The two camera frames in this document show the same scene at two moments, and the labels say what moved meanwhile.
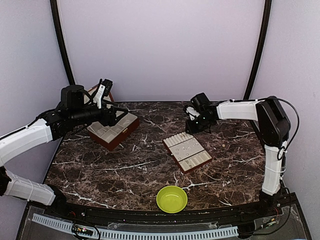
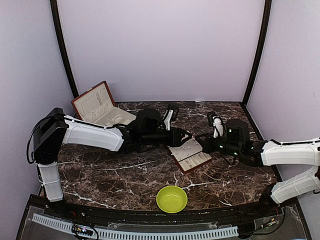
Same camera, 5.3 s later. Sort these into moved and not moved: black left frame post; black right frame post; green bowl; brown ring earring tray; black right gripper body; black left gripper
Moved: black left gripper; black right gripper body
Not moved: black right frame post; brown ring earring tray; green bowl; black left frame post
